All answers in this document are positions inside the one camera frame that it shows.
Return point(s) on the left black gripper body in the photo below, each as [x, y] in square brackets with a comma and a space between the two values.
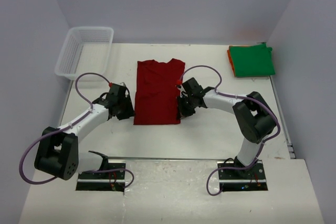
[125, 109]

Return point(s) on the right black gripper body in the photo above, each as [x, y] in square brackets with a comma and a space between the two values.
[187, 106]

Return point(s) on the red t shirt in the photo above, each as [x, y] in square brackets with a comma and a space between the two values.
[156, 93]

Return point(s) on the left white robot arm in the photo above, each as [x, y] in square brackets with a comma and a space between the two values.
[58, 149]

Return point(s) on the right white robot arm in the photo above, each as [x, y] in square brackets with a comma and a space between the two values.
[255, 119]

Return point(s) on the white plastic basket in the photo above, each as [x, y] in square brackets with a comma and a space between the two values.
[85, 49]

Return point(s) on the orange folded t shirt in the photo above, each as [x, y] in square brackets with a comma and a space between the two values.
[232, 57]

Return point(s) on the green folded t shirt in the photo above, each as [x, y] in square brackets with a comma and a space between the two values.
[254, 61]

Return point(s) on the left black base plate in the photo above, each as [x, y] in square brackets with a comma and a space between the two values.
[114, 182]

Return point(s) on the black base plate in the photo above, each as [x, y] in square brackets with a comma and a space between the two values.
[114, 182]
[253, 179]

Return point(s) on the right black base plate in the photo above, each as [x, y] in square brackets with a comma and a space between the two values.
[253, 179]

